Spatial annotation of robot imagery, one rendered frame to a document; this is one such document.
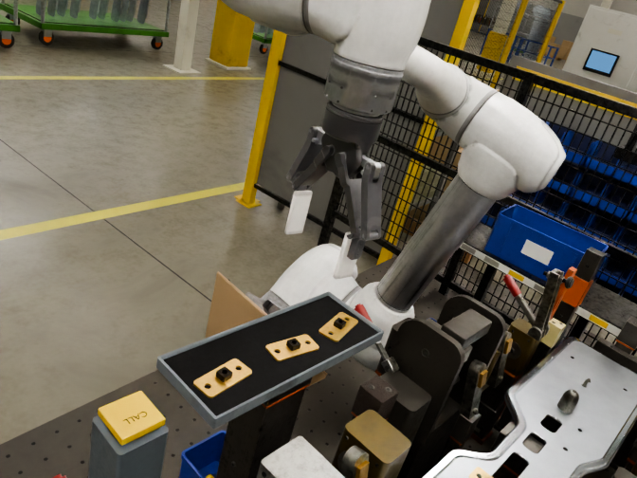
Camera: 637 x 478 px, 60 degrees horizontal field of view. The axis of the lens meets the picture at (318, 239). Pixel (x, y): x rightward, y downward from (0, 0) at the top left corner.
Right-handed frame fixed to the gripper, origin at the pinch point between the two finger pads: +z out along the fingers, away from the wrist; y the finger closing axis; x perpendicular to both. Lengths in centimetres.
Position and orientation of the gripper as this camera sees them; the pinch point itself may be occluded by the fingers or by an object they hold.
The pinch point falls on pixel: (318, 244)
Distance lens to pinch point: 78.9
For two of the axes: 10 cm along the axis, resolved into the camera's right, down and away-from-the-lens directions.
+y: 5.6, 4.9, -6.6
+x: 7.9, -0.9, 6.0
